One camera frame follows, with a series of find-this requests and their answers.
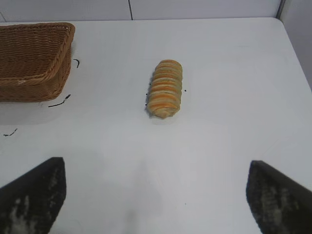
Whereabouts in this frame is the long striped bread roll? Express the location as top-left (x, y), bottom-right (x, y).
top-left (145, 59), bottom-right (183, 119)

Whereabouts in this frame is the brown woven wicker basket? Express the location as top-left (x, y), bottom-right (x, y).
top-left (0, 22), bottom-right (76, 102)

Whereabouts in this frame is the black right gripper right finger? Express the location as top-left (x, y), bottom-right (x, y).
top-left (245, 160), bottom-right (312, 234)

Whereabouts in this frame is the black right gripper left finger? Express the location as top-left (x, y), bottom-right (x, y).
top-left (0, 157), bottom-right (67, 234)

